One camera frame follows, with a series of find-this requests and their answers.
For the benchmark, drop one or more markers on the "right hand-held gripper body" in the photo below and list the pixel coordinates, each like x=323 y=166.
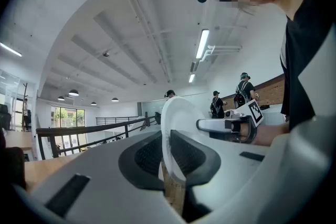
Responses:
x=256 y=112

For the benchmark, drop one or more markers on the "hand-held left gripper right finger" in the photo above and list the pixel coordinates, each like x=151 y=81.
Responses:
x=194 y=157

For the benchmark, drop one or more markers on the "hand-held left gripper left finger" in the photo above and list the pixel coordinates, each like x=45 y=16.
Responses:
x=141 y=160

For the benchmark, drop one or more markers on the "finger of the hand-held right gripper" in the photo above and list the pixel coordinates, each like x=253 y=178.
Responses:
x=214 y=125

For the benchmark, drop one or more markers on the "white plate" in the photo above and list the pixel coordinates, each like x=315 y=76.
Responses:
x=178 y=112

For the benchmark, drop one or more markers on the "person's right forearm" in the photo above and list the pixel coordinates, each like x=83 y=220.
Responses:
x=267 y=133

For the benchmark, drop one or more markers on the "person's right hand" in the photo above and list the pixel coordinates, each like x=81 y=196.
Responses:
x=244 y=130

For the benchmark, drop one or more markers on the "ceiling tube light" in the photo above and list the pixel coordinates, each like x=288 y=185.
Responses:
x=202 y=43
x=10 y=49
x=191 y=78

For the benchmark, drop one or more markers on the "person's black shirt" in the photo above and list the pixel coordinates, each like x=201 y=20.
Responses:
x=302 y=73

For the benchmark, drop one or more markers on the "dark pendant lamp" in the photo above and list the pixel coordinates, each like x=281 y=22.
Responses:
x=115 y=99
x=73 y=93
x=93 y=103
x=61 y=98

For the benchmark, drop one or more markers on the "black metal railing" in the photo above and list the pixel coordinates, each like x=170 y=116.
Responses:
x=78 y=129

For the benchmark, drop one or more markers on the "white ceiling pipe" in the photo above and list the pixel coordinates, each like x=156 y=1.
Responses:
x=220 y=48

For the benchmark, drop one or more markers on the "large glass window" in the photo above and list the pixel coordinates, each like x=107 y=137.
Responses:
x=68 y=116

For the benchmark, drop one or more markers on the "wooden desk with white legs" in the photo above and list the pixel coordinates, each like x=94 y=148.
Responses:
x=17 y=139

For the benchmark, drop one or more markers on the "black office chair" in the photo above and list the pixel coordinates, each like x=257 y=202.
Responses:
x=11 y=168

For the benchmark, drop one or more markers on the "wooden coat rack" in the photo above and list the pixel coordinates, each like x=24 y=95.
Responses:
x=25 y=102

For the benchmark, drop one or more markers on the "small ceiling camera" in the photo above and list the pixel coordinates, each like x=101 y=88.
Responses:
x=106 y=54

